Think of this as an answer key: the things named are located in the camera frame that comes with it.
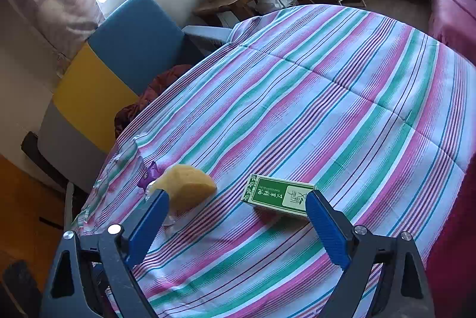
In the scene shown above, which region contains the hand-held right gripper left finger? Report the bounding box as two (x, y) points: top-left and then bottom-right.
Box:
(39, 189), (172, 318)

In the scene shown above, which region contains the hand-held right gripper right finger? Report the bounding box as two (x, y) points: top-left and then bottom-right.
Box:
(305, 189), (436, 318)

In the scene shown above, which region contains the small green and beige carton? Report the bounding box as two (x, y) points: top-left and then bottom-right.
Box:
(241, 174), (317, 219)

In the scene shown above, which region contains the clear packet with purple ends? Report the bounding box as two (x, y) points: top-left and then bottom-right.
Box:
(137, 161), (176, 227)

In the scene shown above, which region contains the yellow sponge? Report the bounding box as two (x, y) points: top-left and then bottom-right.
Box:
(149, 164), (218, 219)

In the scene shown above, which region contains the striped bed sheet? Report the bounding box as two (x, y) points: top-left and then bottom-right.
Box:
(69, 3), (470, 318)

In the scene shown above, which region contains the blue yellow grey padded chair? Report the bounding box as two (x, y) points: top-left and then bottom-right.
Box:
(37, 0), (187, 155)

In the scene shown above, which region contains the beige curtain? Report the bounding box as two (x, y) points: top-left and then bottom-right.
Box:
(5, 0), (105, 60)

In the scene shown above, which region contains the pink bed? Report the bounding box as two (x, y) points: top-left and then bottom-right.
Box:
(428, 0), (476, 63)

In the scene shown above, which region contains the white bag with handle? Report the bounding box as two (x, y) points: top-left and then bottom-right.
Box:
(256, 0), (303, 15)

